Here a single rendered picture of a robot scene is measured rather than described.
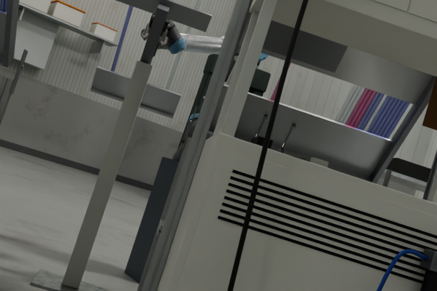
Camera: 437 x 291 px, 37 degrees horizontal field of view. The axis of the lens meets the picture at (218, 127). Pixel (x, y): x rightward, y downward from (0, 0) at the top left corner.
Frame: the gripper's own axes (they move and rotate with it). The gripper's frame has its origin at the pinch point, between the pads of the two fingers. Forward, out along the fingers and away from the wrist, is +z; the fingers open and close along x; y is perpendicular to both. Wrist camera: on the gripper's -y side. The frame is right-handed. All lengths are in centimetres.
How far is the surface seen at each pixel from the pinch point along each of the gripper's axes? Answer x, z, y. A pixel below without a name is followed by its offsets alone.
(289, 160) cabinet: 40, 95, 12
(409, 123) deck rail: 94, 22, 9
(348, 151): 82, 11, -12
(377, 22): 51, 76, 46
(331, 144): 75, 11, -12
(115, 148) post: -0.3, 24.8, -33.9
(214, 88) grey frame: 22, 49, 8
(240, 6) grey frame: 22, 38, 31
